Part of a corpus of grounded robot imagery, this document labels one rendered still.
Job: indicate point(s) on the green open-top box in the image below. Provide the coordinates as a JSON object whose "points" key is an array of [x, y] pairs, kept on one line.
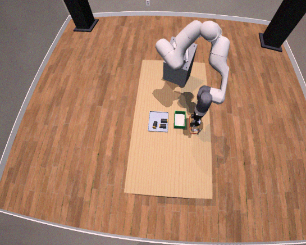
{"points": [[180, 119]]}

